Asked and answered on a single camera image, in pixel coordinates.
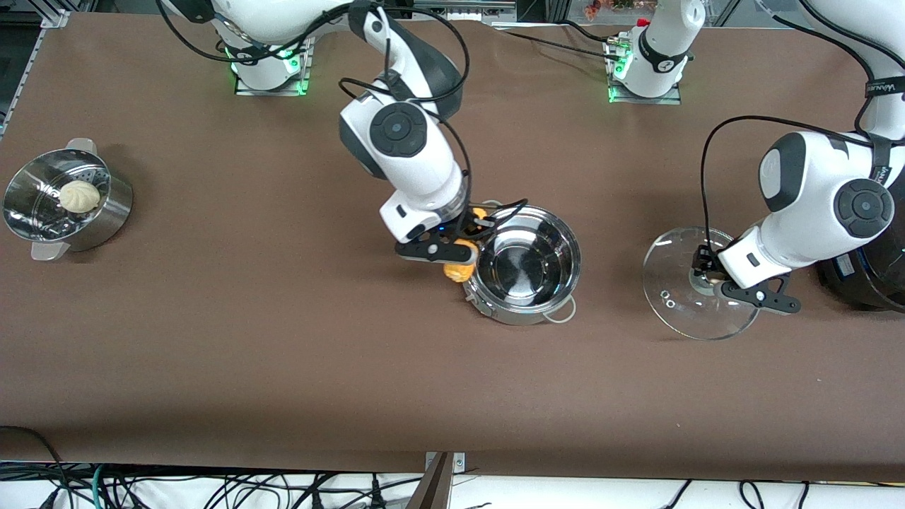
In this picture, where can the yellow corn cob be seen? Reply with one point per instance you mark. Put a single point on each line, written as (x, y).
(459, 270)

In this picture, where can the brown table cover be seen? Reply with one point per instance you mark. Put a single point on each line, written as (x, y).
(424, 389)

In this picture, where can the white steamed bun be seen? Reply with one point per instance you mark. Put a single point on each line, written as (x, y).
(79, 196)

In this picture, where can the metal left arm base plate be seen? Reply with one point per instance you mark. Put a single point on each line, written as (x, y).
(672, 100)

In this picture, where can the grey background device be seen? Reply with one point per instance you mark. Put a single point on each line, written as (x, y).
(459, 10)

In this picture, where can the metal table edge bracket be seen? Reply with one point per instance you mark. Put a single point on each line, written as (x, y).
(458, 463)

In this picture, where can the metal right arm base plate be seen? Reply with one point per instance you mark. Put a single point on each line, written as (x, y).
(244, 90)

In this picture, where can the glass pot lid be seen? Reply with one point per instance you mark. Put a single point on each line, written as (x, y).
(679, 304)

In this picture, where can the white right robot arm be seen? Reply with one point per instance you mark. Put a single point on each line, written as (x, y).
(417, 162)

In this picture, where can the dark metal bar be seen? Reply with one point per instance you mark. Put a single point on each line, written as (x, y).
(431, 491)

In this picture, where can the orange background item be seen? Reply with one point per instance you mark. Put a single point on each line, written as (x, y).
(601, 7)

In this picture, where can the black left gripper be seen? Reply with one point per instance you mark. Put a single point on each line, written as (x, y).
(705, 260)

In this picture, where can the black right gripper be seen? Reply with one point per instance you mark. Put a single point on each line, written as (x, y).
(472, 225)

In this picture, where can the steel cooking pot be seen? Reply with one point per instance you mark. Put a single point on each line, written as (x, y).
(523, 265)

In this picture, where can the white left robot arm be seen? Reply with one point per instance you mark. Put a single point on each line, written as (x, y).
(813, 191)

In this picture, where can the black rice cooker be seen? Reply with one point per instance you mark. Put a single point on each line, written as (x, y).
(862, 290)

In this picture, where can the steel steamer pot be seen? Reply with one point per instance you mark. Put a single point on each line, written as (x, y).
(35, 205)

